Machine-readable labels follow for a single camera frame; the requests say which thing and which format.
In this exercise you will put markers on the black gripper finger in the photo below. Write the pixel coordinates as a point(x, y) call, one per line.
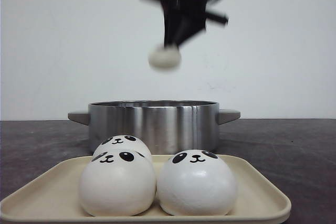
point(172, 22)
point(186, 25)

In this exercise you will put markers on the cream panda bun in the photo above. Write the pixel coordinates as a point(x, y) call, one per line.
point(165, 58)

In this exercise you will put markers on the cream plastic tray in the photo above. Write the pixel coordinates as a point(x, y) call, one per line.
point(53, 198)

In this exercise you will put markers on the stainless steel steamer pot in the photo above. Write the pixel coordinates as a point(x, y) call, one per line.
point(165, 126)

